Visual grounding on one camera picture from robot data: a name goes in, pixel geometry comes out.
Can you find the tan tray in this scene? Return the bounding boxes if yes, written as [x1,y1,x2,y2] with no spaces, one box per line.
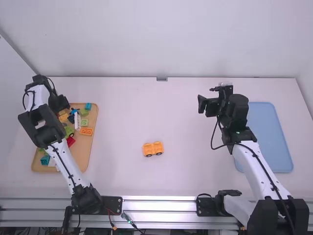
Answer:
[31,102,99,173]

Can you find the silver rails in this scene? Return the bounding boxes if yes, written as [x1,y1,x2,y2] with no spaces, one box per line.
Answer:
[0,195,255,231]

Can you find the red and black wire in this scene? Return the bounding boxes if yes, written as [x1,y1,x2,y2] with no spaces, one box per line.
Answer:
[101,207,123,232]

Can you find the long white toy brick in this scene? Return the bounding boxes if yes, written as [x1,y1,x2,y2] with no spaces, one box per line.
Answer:
[74,112,83,132]

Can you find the yellow toy car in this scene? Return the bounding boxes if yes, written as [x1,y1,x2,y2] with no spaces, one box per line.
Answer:
[142,141,165,158]

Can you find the green wheeled toy brick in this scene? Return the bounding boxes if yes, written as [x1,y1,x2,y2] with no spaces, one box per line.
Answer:
[64,123,75,138]

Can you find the blue mat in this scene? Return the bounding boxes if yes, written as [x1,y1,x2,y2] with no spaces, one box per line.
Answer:
[234,101,294,174]

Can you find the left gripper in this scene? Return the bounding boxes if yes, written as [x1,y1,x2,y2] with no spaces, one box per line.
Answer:
[57,95,70,114]

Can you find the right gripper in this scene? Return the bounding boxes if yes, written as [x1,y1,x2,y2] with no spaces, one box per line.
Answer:
[197,92,229,118]

